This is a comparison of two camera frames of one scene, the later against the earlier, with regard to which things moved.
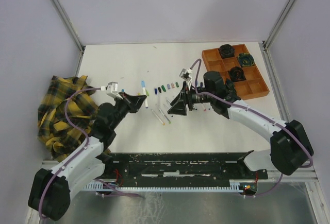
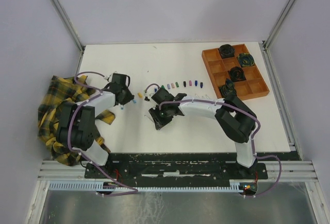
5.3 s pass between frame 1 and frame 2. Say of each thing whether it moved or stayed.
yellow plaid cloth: stayed
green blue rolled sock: stayed
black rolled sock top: stayed
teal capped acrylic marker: moved
